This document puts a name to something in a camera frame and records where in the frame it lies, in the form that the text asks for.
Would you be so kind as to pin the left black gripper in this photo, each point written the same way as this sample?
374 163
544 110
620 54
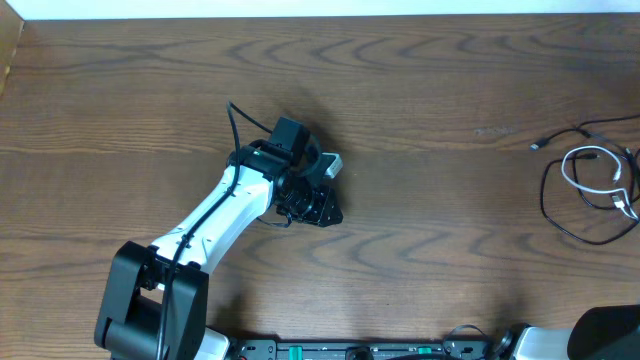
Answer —
325 212

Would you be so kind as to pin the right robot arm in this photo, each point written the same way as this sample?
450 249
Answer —
601 333

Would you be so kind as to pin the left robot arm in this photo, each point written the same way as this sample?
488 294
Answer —
155 300

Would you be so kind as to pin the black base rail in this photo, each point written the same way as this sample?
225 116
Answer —
261 349

